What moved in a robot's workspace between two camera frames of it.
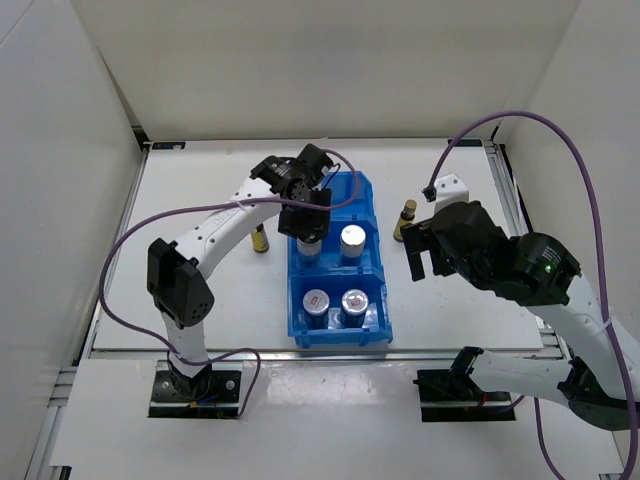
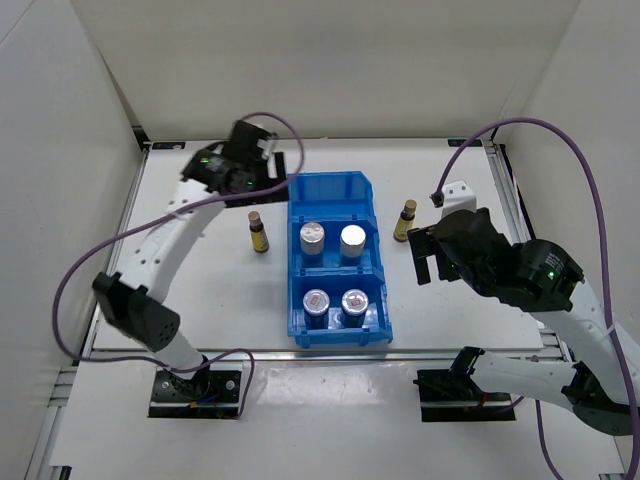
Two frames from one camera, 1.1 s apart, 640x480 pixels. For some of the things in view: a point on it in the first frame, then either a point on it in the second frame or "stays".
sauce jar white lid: x=316 y=306 stays
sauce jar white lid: x=354 y=305 stays
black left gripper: x=318 y=222 → x=276 y=197
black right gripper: x=417 y=237 stays
